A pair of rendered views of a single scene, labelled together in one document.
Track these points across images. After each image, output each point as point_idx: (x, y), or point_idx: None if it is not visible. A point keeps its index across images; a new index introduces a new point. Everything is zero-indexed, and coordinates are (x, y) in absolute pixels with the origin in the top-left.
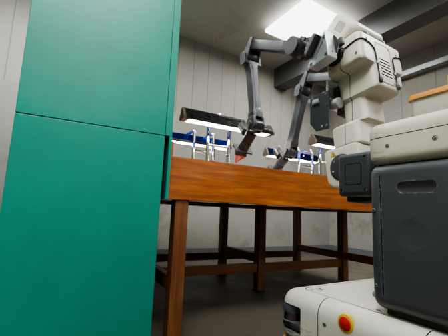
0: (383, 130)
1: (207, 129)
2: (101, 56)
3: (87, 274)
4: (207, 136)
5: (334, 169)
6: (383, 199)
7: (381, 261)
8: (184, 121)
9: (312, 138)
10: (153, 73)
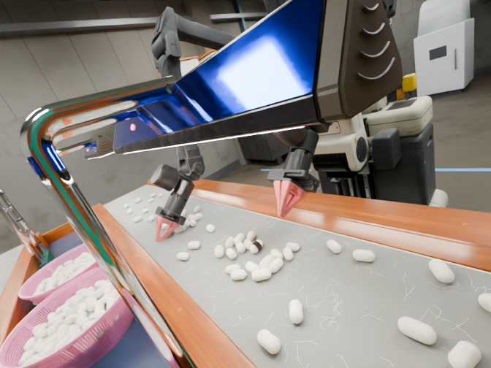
0: (423, 109)
1: (61, 177)
2: None
3: None
4: (88, 214)
5: (359, 152)
6: (425, 154)
7: (427, 188)
8: (306, 125)
9: (107, 143)
10: None
